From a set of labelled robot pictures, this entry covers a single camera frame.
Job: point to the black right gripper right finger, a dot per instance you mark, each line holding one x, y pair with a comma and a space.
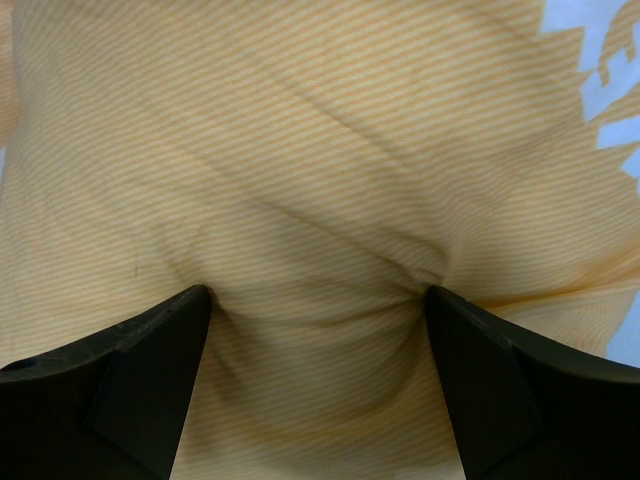
523, 406

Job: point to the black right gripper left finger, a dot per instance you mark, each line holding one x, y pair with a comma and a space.
111, 405

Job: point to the yellow pillowcase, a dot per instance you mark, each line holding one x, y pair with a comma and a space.
318, 165

